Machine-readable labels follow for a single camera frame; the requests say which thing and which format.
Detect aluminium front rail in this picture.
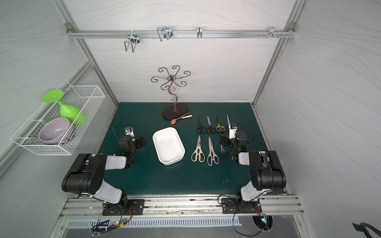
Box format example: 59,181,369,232
59,194,304,219

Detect white wire basket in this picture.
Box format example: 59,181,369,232
11,80,105,156

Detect yellow handled scissors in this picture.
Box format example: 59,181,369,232
216,116,225,133

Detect bronze jewelry tree stand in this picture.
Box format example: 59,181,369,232
150,65,191,120

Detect blue handled scissors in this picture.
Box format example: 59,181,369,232
226,114,232,130

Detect metal single hook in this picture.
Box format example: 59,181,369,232
196,27,202,39

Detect green table mat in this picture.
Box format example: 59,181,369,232
99,103,267,195

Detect lilac bowl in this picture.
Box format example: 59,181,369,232
39,118,72,145

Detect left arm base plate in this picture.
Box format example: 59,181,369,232
102,199,145,216

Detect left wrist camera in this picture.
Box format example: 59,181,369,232
125,127,135,137

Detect metal double hook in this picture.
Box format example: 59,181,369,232
124,33,140,53
157,26,173,42

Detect aluminium rail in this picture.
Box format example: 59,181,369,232
59,194,304,219
67,25,296,40

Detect pink kitchen scissors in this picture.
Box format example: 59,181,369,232
207,136,220,166

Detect aluminium top rail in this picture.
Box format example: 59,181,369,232
67,25,296,40

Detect green plastic goblet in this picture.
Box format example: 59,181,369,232
42,90,87,127

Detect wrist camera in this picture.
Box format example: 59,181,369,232
228,124,238,139
125,127,135,137

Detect cream kitchen scissors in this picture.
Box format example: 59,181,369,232
191,135,205,163

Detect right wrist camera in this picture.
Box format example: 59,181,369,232
228,124,238,139

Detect black handled steel scissors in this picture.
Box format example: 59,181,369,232
206,116,216,134

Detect orange spoon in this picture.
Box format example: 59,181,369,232
170,113,189,125

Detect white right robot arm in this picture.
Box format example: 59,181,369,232
220,131,286,206

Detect white storage box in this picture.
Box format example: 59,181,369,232
152,127,186,166

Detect all black scissors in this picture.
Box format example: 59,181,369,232
196,117,206,134

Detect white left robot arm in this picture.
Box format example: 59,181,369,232
62,135,145,209

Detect small black handled scissors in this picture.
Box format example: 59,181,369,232
220,144,227,158

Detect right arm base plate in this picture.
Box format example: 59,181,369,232
218,197,262,215

